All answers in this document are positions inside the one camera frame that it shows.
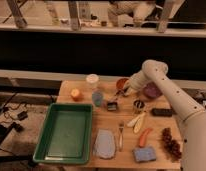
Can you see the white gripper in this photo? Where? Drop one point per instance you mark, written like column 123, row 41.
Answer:
column 134, row 84

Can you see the small black brush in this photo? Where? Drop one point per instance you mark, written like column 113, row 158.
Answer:
column 112, row 106

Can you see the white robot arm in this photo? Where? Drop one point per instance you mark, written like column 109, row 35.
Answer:
column 191, row 113

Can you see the orange bowl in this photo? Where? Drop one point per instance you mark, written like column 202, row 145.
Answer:
column 120, row 83

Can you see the blue cup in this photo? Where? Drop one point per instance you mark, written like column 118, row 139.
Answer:
column 97, row 98

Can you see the clear cup with white lid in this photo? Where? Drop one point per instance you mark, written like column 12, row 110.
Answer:
column 92, row 80

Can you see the metal fork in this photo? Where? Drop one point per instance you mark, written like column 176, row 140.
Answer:
column 121, row 129

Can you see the black rectangular block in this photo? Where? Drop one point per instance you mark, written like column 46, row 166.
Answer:
column 161, row 112

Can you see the orange fruit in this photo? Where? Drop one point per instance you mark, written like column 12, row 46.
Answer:
column 76, row 94

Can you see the orange carrot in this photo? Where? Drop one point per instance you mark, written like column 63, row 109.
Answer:
column 143, row 137

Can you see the grey-blue cloth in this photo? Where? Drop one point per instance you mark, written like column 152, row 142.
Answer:
column 104, row 146

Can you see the blue sponge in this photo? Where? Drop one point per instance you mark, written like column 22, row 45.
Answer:
column 145, row 154

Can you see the bunch of dark grapes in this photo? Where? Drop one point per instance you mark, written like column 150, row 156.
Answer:
column 171, row 145

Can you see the green plastic tray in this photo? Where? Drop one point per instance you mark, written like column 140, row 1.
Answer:
column 65, row 136

